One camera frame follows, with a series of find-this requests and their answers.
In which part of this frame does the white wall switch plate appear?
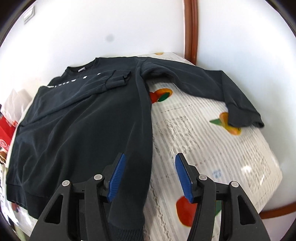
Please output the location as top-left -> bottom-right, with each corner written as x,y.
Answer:
23,6 -> 36,24

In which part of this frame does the brown wooden door frame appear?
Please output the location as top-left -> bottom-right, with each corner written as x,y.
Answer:
184,0 -> 199,65

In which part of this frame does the brown wooden baseboard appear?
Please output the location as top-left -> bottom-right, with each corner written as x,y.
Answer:
259,202 -> 296,219

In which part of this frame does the fruit print table cover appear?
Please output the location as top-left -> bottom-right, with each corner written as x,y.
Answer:
0,52 -> 283,241

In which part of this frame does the red paper bag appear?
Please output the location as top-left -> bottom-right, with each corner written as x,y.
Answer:
0,113 -> 18,151

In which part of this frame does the white Miniso paper bag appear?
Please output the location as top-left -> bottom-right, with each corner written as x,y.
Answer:
1,89 -> 32,125

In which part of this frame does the black sweatshirt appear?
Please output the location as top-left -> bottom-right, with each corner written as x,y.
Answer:
6,57 -> 264,240

